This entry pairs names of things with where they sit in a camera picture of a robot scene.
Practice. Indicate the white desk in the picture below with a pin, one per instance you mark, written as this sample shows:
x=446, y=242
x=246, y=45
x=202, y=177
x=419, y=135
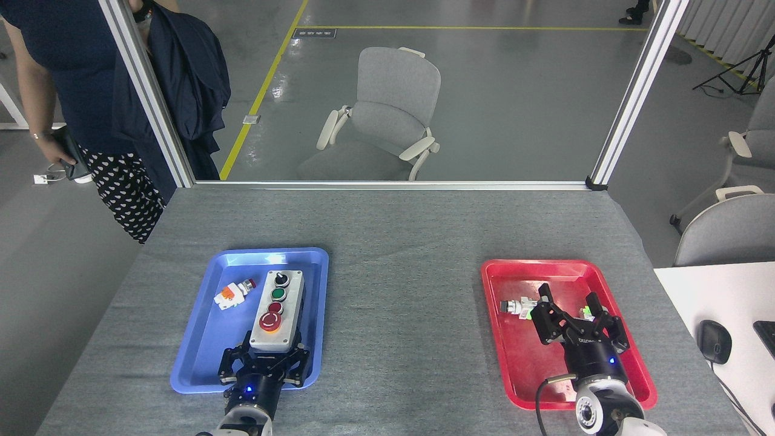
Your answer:
x=714, y=297

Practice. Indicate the silver aluminium post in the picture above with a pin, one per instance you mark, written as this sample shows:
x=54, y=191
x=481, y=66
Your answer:
x=151, y=103
x=636, y=91

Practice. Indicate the black floor label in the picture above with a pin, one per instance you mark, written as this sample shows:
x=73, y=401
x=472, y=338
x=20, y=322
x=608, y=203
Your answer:
x=313, y=33

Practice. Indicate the person's hand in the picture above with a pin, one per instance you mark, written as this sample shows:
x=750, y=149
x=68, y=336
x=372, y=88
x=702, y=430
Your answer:
x=60, y=158

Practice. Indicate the white round floor device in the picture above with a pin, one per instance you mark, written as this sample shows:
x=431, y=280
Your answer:
x=83, y=179

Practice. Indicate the blue plastic tray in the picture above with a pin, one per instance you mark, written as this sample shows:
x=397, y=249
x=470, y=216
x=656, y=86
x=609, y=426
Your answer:
x=200, y=357

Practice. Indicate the black computer mouse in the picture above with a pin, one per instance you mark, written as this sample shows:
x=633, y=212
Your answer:
x=714, y=342

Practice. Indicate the black push button switch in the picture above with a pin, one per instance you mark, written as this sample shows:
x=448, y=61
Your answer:
x=517, y=307

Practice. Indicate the grey control box with buttons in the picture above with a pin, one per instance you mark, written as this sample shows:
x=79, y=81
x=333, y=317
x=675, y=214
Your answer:
x=284, y=315

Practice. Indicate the black tripod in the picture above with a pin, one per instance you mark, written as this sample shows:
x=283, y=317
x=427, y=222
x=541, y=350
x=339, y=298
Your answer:
x=742, y=69

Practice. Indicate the red plastic tray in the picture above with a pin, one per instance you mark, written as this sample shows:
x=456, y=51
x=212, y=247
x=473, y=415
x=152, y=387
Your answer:
x=527, y=363

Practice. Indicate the white desk frame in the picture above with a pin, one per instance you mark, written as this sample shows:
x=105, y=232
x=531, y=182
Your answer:
x=15, y=109

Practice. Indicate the black phone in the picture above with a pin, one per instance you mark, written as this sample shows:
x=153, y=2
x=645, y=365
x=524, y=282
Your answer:
x=69, y=145

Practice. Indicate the red push button switch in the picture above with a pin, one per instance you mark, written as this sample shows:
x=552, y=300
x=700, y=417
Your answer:
x=233, y=292

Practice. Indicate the green push button switch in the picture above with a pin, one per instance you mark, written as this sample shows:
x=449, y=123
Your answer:
x=585, y=313

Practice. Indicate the white curtain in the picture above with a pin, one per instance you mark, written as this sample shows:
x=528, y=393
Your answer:
x=726, y=24

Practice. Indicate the person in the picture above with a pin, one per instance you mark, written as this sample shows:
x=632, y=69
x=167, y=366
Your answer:
x=79, y=60
x=636, y=13

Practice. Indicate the black keyboard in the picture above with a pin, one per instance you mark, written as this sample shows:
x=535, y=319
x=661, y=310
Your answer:
x=766, y=336

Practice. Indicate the white power strip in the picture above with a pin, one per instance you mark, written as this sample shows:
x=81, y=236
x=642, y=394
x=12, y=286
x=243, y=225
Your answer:
x=40, y=179

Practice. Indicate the silver aluminium rail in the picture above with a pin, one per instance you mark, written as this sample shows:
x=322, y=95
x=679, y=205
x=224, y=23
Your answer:
x=393, y=184

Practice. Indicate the grey office chair white arms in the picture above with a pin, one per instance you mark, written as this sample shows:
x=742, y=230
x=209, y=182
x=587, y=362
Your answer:
x=390, y=115
x=726, y=233
x=760, y=151

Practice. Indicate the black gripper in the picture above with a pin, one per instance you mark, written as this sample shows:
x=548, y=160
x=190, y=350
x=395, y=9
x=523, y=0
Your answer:
x=260, y=390
x=592, y=357

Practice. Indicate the metal floor plate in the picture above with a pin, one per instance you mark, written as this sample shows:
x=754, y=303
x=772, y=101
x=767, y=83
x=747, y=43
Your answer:
x=251, y=119

